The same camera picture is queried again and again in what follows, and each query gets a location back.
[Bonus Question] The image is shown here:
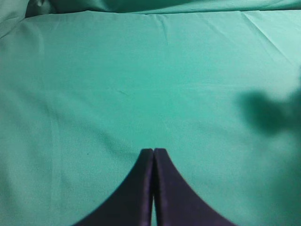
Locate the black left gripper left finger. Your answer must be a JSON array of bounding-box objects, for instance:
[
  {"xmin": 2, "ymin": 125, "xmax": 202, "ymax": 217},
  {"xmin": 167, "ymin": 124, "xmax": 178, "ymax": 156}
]
[{"xmin": 75, "ymin": 149, "xmax": 154, "ymax": 226}]

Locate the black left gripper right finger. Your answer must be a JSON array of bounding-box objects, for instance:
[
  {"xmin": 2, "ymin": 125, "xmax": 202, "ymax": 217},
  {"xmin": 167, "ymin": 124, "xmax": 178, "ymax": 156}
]
[{"xmin": 153, "ymin": 148, "xmax": 234, "ymax": 226}]

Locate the green cloth backdrop and cover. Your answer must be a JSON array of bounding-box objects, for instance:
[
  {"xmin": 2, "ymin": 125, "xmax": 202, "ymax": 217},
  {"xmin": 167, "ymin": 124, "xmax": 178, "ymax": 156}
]
[{"xmin": 0, "ymin": 0, "xmax": 301, "ymax": 226}]

